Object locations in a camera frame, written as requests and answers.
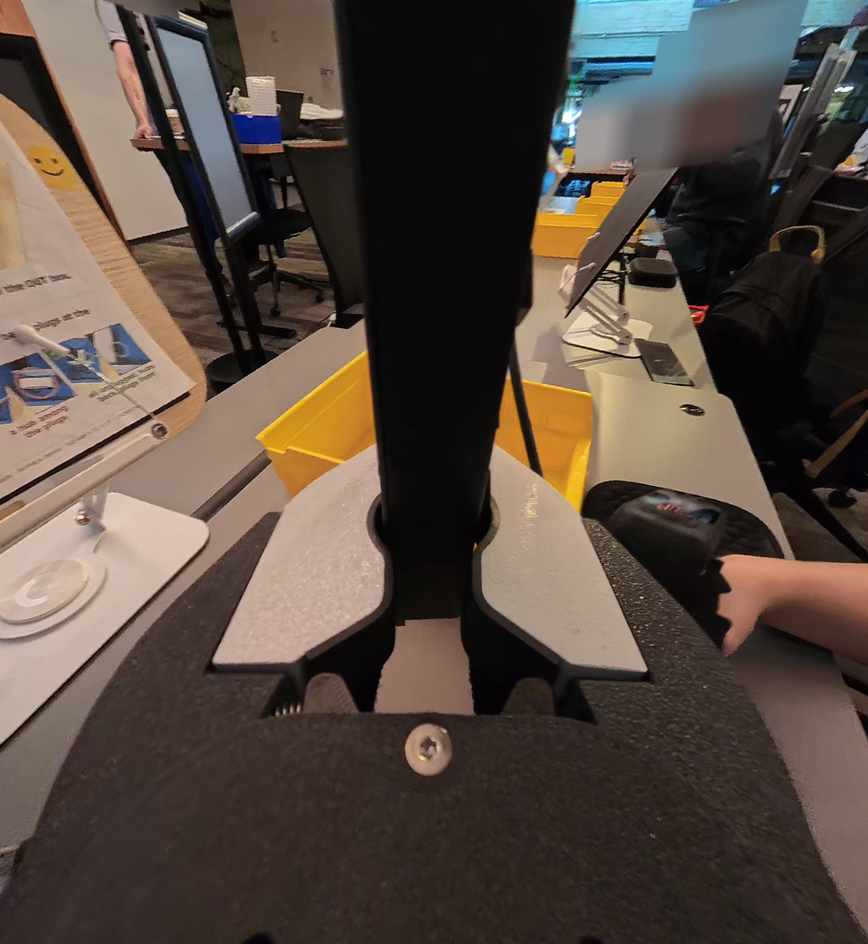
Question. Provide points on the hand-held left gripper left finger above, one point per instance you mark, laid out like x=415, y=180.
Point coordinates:
x=294, y=590

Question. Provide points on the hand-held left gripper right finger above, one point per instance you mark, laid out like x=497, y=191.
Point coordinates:
x=559, y=590

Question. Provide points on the yellow plastic bin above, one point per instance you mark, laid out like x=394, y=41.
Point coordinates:
x=574, y=229
x=316, y=435

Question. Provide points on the black usb hub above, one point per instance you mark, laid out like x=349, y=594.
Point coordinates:
x=456, y=295

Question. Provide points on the person's right hand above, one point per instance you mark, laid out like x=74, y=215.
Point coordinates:
x=751, y=598

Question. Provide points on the grey square plate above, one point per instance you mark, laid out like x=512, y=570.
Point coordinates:
x=666, y=363

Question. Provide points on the white stand base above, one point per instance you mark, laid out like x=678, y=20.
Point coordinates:
x=109, y=590

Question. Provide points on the black office chair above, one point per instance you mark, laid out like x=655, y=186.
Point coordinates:
x=788, y=339
x=328, y=221

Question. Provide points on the black bag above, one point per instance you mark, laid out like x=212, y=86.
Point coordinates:
x=652, y=273

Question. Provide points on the instruction poster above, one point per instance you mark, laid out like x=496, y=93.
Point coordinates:
x=21, y=339

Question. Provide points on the blue storage box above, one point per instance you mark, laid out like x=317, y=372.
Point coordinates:
x=257, y=129

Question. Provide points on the black monitor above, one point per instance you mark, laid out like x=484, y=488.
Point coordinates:
x=205, y=133

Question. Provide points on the yellow smiley sticker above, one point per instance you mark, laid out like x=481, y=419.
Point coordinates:
x=53, y=162

